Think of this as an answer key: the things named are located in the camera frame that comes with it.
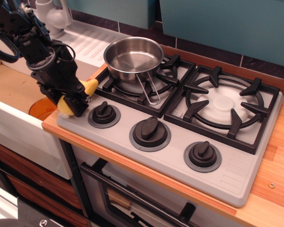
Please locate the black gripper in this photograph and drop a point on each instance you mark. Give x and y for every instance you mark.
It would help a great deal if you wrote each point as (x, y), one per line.
(56, 76)

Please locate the yellow stuffed duck toy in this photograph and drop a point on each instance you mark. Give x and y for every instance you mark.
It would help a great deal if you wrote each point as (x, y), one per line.
(90, 87)

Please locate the stainless steel pan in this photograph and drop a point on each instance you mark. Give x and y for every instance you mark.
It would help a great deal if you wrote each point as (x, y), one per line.
(135, 60)

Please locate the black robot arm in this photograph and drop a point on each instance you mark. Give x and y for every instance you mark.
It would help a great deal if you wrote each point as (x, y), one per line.
(24, 34)

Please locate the black left stove knob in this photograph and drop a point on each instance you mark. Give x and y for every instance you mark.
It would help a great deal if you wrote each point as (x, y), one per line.
(104, 116)

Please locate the black stove knob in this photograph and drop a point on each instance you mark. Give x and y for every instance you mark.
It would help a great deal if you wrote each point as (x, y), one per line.
(150, 135)
(104, 116)
(202, 157)

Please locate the black middle stove knob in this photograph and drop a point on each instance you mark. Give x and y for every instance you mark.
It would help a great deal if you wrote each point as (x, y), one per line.
(150, 135)

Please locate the grey toy stove top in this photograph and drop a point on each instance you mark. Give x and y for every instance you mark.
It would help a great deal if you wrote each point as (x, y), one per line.
(231, 182)

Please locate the black right stove knob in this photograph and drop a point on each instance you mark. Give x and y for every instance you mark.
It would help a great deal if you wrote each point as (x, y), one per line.
(202, 157)

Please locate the orange plastic sink drain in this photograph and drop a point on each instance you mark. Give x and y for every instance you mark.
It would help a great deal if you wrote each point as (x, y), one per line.
(42, 108)

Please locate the white toy sink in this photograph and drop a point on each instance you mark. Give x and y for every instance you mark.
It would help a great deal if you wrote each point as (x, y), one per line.
(23, 133)

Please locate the black left burner grate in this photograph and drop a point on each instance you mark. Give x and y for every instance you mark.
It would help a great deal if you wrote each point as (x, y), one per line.
(172, 73)

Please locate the black burner grate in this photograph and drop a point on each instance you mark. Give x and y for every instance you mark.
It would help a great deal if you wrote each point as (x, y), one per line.
(235, 111)
(172, 73)

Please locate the grey toy faucet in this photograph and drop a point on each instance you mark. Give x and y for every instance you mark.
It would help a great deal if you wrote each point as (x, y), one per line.
(56, 20)

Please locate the wooden drawer fronts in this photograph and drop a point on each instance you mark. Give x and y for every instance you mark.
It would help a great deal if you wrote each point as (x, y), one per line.
(47, 191)

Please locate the toy oven door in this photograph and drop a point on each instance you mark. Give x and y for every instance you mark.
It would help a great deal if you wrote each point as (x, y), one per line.
(127, 200)

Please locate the black right burner grate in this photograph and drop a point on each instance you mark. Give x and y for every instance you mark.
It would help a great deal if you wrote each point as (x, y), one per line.
(235, 111)

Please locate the black oven door handle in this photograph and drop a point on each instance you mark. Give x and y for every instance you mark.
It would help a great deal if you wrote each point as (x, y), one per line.
(95, 171)

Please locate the teal left wall cabinet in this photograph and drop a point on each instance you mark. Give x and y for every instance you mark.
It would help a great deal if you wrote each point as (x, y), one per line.
(138, 13)

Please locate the teal wall cabinet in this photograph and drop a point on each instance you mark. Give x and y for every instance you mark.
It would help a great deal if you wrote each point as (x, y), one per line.
(254, 28)
(138, 13)

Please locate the teal right wall cabinet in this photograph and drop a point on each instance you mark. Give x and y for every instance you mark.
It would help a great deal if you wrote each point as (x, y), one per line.
(254, 28)

